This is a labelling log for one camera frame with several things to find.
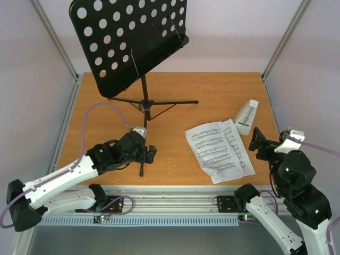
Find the white metronome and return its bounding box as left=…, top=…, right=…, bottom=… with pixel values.
left=234, top=99, right=259, bottom=135

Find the white sheet music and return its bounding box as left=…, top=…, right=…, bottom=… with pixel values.
left=217, top=119, right=255, bottom=176
left=185, top=122, right=244, bottom=184

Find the black music stand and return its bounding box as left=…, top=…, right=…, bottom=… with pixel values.
left=68, top=0, right=199, bottom=177

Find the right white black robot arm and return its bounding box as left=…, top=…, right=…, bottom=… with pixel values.
left=234, top=127, right=339, bottom=254

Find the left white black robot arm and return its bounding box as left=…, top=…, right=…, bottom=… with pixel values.
left=4, top=130, right=157, bottom=232

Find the right small circuit board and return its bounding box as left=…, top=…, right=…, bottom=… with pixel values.
left=239, top=214, right=257, bottom=222

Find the small circuit board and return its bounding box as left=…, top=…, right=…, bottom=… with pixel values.
left=93, top=215, right=111, bottom=224
left=239, top=214, right=257, bottom=222

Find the left small circuit board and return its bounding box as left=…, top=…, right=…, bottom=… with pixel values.
left=93, top=215, right=111, bottom=224

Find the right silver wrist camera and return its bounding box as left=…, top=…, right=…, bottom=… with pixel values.
left=274, top=130, right=305, bottom=154

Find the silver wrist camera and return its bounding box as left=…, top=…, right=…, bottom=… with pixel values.
left=132, top=126, right=147, bottom=139
left=274, top=130, right=305, bottom=154

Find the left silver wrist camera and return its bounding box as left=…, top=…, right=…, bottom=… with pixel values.
left=132, top=126, right=147, bottom=139

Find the aluminium frame rail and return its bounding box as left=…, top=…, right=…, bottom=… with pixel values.
left=25, top=185, right=317, bottom=215

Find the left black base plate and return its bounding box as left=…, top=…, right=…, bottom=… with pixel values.
left=75, top=195, right=135, bottom=214

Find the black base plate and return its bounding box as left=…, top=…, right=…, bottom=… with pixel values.
left=75, top=195, right=135, bottom=214
left=216, top=195, right=248, bottom=213

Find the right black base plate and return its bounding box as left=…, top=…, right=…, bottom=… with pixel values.
left=216, top=195, right=248, bottom=213

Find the grey slotted cable duct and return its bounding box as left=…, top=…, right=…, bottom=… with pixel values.
left=38, top=215, right=239, bottom=227

